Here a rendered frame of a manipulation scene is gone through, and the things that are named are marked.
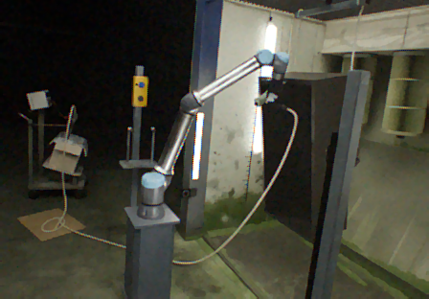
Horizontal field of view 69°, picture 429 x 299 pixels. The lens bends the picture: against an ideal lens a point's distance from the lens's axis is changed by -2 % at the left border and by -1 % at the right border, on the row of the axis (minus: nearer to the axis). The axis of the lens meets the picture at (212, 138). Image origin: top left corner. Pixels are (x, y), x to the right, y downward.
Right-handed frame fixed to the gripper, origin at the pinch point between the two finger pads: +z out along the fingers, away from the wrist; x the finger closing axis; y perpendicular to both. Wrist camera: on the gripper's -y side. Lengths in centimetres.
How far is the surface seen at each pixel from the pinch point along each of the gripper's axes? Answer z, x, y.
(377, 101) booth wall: 39, 150, 67
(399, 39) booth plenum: -34, 118, 58
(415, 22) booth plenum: -50, 119, 63
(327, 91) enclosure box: -22.0, 4.5, 35.8
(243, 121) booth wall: 63, 46, -34
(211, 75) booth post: 19, 29, -68
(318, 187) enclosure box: 37, -16, 59
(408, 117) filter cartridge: 17, 95, 94
